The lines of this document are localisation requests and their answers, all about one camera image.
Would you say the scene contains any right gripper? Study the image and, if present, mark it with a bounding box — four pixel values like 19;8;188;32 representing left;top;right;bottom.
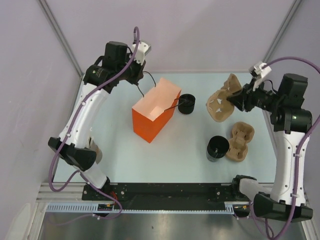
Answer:
226;76;284;113

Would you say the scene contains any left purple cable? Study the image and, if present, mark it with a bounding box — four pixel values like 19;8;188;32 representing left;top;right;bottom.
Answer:
48;26;141;226

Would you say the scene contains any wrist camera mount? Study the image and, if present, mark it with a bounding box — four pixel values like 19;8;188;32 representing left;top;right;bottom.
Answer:
134;41;152;65
248;61;272;86

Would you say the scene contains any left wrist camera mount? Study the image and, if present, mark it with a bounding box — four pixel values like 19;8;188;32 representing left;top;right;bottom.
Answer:
134;41;152;65

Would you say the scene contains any purple cable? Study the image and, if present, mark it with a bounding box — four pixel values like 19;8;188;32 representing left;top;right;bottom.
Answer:
249;56;320;240
48;26;141;226

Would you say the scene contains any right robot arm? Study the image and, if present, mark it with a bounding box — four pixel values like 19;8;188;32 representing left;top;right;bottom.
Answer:
227;73;313;223

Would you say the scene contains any grey straw holder cup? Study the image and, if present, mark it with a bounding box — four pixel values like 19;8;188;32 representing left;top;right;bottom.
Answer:
89;140;103;164

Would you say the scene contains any orange paper bag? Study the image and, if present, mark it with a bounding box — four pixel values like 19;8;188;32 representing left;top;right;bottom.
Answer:
132;77;182;143

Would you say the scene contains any white straws bundle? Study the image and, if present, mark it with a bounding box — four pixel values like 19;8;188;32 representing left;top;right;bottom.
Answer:
86;136;94;149

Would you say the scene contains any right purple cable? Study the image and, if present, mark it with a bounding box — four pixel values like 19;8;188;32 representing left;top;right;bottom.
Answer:
249;56;320;240

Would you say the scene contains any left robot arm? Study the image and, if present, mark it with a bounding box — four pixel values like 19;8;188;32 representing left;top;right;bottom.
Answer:
48;40;151;200

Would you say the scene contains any black ribbed cup stack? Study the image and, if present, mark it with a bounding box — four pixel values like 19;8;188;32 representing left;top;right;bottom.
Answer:
177;93;196;115

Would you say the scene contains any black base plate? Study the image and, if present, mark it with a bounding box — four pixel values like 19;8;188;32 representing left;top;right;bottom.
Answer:
82;182;261;210

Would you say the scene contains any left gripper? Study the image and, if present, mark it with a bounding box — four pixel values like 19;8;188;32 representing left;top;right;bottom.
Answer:
116;52;146;86

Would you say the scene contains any black coffee cup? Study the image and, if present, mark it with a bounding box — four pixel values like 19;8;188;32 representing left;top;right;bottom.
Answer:
206;135;230;162

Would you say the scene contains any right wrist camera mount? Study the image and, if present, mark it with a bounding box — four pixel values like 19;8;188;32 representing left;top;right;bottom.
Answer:
248;61;272;86

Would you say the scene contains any brown pulp cup carrier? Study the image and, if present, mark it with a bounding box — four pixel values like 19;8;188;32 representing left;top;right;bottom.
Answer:
206;73;242;123
226;121;255;163

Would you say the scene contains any grey slotted cable duct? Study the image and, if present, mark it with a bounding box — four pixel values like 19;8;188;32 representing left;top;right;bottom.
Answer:
46;202;235;215

